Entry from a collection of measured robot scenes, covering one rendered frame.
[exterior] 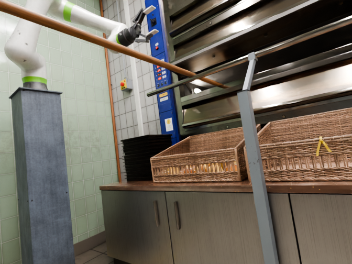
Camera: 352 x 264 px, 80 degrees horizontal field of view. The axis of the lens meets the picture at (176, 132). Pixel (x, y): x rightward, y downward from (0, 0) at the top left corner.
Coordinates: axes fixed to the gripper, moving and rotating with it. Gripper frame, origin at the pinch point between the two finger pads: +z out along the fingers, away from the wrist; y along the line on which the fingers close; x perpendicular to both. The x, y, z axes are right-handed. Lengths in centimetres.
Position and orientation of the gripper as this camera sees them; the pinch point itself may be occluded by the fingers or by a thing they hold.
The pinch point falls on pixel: (153, 19)
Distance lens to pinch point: 131.4
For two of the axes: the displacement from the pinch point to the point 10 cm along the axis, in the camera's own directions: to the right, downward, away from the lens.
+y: 1.3, 9.9, -0.9
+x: -6.0, 0.1, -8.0
